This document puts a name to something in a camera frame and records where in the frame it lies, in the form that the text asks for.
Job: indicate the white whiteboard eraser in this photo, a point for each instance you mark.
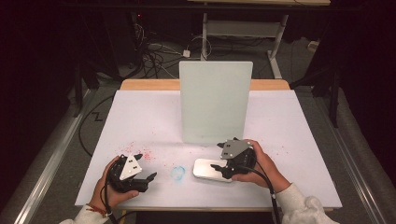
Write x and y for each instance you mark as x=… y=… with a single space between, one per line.
x=204 y=169

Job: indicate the white power strip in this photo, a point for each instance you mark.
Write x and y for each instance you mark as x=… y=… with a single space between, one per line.
x=313 y=45

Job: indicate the white metal desk frame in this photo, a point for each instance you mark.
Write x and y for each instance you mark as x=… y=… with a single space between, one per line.
x=243 y=28

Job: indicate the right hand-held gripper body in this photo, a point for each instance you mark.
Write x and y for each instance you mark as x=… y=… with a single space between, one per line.
x=236 y=149

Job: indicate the white power adapter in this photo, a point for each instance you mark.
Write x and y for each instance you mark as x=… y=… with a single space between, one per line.
x=186 y=53

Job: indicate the aluminium floor rail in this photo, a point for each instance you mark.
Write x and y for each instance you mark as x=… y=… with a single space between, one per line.
x=53 y=158
x=351 y=165

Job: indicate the person's left hand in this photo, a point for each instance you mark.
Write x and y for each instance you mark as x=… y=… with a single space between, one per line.
x=113 y=196

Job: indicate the person's right hand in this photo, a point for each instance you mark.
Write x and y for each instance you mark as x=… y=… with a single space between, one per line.
x=267 y=171

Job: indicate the white paper table cover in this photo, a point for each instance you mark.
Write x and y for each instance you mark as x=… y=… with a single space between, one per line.
x=155 y=124

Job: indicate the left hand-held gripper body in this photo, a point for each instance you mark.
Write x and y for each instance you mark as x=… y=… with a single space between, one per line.
x=130 y=168

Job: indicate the black metal stand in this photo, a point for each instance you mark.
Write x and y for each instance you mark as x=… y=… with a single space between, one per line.
x=334 y=99
x=77 y=90

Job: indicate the white whiteboard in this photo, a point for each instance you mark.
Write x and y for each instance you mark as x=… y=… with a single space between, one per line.
x=214 y=109

